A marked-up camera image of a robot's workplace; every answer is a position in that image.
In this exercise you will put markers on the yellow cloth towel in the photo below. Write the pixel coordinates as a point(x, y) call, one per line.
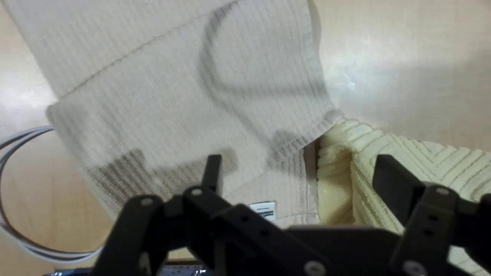
point(439, 158)

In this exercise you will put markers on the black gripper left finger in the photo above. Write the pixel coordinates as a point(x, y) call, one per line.
point(225, 230)

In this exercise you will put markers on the beige cloth towel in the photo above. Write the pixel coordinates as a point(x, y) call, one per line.
point(169, 92)

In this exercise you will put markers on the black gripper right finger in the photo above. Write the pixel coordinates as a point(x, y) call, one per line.
point(439, 230)

